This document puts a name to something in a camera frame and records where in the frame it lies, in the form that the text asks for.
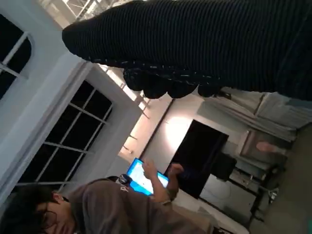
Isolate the person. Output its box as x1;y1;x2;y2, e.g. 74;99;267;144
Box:
0;159;215;234

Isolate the gridded dark window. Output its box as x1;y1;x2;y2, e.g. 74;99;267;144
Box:
18;80;114;191

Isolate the arched dark window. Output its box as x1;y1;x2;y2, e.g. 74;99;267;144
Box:
0;13;32;100

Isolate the blue lit computer monitor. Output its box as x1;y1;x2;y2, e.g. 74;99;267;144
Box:
126;157;170;195

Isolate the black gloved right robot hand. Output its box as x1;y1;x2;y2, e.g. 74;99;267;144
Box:
61;0;312;100

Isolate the large black screen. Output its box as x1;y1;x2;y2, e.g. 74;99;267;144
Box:
168;119;230;199

